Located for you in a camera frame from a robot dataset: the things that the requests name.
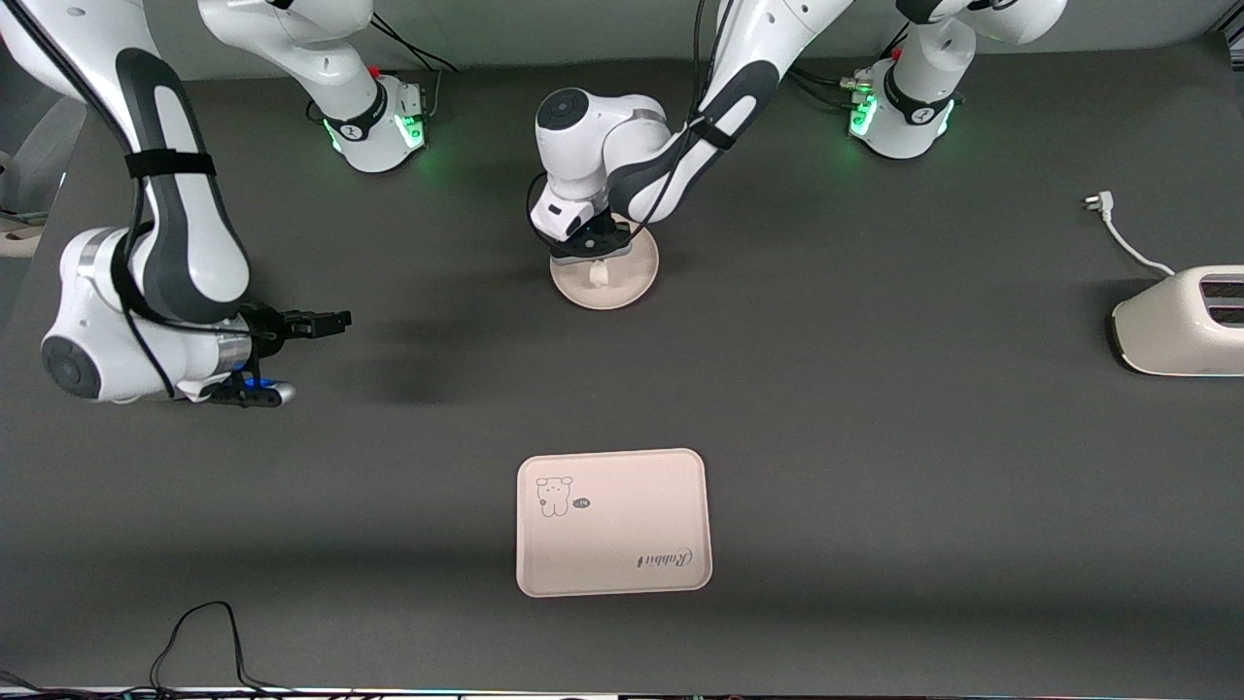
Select round cream plate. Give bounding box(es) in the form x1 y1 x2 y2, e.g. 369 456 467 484
550 222 661 311

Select cream rectangular rabbit tray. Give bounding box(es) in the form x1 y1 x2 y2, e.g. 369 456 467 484
516 448 713 598

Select cream toaster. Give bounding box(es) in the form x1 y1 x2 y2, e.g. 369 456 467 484
1110 265 1244 378

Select black arm base cables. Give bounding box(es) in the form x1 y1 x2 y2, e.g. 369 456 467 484
367 10 458 125
777 19 910 110

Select black cable at table edge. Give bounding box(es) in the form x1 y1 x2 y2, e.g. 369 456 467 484
0 600 623 700

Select white toaster cable with plug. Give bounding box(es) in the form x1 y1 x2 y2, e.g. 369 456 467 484
1081 191 1179 281

